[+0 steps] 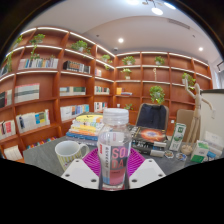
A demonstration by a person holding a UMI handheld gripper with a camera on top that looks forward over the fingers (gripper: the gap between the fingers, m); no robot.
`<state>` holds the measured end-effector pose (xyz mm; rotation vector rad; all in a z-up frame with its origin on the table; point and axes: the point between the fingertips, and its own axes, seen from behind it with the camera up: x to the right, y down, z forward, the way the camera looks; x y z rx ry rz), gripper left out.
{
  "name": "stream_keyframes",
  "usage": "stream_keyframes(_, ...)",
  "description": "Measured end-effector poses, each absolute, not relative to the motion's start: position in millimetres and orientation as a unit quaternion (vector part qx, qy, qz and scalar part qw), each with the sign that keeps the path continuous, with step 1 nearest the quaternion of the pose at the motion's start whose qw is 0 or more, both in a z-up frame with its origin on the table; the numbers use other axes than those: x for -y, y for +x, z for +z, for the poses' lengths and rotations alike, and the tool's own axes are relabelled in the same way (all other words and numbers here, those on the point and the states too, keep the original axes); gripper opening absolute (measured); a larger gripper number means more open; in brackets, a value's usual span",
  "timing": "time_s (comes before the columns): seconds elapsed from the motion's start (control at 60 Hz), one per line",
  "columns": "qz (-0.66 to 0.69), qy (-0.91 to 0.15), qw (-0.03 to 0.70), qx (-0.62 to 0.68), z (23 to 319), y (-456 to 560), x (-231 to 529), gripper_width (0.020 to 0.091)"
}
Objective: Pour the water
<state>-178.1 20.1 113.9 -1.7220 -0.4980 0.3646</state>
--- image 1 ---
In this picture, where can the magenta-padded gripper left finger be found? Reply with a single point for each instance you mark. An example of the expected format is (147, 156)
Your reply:
(80, 171)

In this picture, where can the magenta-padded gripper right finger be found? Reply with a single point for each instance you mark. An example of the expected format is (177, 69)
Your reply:
(146, 170)

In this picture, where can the clear bottle with pink label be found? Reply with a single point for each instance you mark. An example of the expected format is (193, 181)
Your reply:
(114, 146)

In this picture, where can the white mug with green rim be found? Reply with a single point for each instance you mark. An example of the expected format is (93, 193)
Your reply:
(68, 153)

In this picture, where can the stack of colourful books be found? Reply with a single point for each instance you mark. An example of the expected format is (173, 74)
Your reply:
(85, 128)

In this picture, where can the tall green and white carton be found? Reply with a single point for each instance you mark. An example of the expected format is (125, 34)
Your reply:
(177, 136)

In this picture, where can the dark blue office chair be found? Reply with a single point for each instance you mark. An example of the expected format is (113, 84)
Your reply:
(152, 116)

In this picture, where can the small green and white carton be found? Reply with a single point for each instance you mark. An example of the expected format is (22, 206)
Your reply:
(199, 151)

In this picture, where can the beige chair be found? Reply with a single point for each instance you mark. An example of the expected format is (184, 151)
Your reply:
(185, 120)

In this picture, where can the wooden artist mannequin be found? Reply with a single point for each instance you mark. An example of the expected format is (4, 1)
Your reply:
(196, 110)

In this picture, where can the white board panel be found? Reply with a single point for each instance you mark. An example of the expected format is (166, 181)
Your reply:
(213, 113)

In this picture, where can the round ceiling lights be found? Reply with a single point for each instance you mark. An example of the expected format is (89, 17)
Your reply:
(157, 10)

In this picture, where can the wooden wall shelf unit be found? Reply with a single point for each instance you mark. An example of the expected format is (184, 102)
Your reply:
(43, 90)

